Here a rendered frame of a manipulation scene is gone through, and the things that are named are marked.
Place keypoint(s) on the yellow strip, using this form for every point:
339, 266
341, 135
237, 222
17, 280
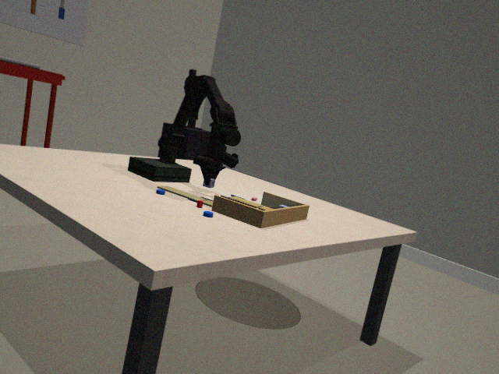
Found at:
185, 194

